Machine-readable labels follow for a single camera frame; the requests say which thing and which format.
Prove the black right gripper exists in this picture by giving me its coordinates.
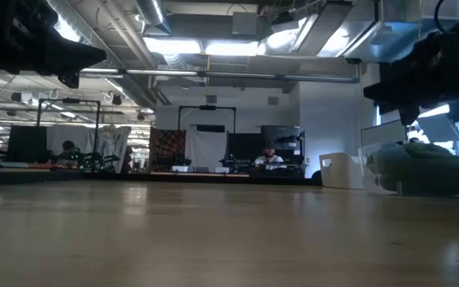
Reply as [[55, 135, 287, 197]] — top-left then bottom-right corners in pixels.
[[363, 7, 459, 127]]

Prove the grey ceiling box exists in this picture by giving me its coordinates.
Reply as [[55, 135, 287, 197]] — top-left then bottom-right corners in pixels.
[[231, 10, 259, 37]]

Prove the grey partition panel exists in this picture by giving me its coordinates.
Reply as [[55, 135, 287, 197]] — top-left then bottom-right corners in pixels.
[[359, 119, 409, 147]]

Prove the patterned wall tapestry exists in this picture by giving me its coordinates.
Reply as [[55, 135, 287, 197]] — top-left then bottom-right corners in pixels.
[[148, 127, 187, 171]]

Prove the narrow silver ventilation duct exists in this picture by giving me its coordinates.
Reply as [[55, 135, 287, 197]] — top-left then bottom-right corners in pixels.
[[133, 0, 171, 36]]

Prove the white backdrop cloth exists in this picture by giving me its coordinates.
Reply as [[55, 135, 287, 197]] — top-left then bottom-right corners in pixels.
[[185, 124, 230, 168]]

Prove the white plastic basket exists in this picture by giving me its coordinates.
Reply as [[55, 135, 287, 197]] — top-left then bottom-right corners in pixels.
[[319, 152, 365, 190]]

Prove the grey tilted monitor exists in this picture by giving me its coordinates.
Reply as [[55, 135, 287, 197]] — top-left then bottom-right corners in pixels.
[[415, 112, 459, 144]]

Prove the large silver ventilation duct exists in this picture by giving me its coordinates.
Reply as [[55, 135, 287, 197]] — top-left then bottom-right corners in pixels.
[[45, 0, 159, 107]]

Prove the clear plastic container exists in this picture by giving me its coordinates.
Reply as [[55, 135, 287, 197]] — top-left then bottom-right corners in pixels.
[[357, 141, 459, 197]]

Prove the pale hanging cloth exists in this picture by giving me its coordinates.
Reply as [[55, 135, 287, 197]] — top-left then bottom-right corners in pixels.
[[45, 124, 131, 173]]

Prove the person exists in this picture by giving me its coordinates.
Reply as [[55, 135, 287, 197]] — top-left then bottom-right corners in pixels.
[[253, 146, 287, 171], [56, 140, 83, 167]]

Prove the black monitor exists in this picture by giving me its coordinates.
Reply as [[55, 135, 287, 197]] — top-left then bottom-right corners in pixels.
[[6, 124, 49, 161]]

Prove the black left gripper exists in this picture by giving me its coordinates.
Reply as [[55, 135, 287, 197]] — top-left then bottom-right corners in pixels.
[[0, 0, 108, 89]]

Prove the black shelf rack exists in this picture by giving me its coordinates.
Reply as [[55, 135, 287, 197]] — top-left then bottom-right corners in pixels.
[[259, 124, 307, 179]]

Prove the grey horizontal ceiling pipe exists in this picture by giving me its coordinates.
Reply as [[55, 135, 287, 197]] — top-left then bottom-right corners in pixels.
[[80, 65, 361, 85]]

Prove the black rig frame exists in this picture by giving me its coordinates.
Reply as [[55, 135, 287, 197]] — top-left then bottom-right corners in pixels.
[[36, 97, 102, 160], [177, 104, 237, 135]]

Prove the ceiling light panel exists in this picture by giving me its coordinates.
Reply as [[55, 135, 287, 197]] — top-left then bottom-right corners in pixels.
[[143, 36, 266, 57]]

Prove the black screen panel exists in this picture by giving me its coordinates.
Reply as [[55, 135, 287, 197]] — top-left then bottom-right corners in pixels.
[[226, 132, 263, 171]]

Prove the black table frame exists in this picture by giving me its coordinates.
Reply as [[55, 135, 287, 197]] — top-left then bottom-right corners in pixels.
[[0, 169, 323, 187]]

